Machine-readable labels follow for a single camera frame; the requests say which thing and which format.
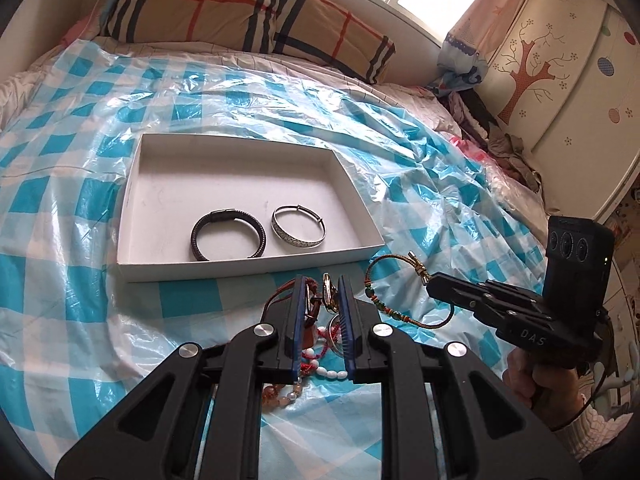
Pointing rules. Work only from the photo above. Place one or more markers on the plaid pillow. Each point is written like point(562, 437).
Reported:
point(210, 5)

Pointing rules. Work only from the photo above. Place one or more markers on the patterned curtain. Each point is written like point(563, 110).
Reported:
point(480, 20)

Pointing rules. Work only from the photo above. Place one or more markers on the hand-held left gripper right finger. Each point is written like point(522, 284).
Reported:
point(345, 320)

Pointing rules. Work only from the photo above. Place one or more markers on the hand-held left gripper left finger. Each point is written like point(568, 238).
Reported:
point(298, 320)

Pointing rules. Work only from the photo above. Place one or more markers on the person's right hand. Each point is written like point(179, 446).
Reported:
point(550, 390)

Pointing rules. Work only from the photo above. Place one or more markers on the blue checked plastic sheet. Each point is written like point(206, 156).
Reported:
point(100, 310)

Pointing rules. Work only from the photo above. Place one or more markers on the pile of clothes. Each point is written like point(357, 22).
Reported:
point(500, 135)

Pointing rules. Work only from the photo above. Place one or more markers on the white cardboard box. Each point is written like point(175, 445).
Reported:
point(225, 185)

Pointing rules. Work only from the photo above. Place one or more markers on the person's right forearm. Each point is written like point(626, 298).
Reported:
point(605, 435)

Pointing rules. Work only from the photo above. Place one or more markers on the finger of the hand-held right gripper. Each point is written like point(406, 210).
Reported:
point(445, 287)
point(515, 294)

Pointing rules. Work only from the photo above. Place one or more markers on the thin metal bangle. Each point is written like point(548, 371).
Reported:
point(327, 292)

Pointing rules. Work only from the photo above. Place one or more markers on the tree print wardrobe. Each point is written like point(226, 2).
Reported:
point(565, 85)

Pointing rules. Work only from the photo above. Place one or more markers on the wide silver bangle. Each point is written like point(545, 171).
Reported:
point(292, 241)

